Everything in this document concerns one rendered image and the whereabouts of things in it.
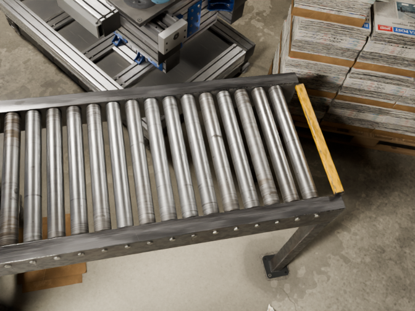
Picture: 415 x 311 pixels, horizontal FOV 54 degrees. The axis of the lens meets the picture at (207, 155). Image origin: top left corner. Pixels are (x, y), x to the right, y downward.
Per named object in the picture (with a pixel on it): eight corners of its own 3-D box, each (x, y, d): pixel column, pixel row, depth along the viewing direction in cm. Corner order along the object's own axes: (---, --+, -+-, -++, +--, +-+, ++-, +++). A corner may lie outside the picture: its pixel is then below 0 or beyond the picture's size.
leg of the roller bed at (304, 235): (279, 258, 200) (326, 207, 140) (282, 270, 197) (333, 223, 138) (268, 260, 199) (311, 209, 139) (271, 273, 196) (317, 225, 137)
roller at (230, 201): (209, 97, 150) (212, 89, 146) (239, 218, 128) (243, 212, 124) (196, 98, 149) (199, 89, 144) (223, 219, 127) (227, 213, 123)
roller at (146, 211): (139, 104, 145) (138, 95, 141) (157, 231, 124) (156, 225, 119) (125, 106, 144) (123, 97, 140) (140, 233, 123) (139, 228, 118)
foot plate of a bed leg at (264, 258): (284, 248, 202) (285, 248, 201) (292, 278, 195) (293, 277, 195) (258, 253, 200) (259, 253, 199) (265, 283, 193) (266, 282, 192)
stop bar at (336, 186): (302, 86, 150) (304, 82, 148) (343, 194, 130) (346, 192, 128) (294, 87, 149) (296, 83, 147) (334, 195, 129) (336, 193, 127)
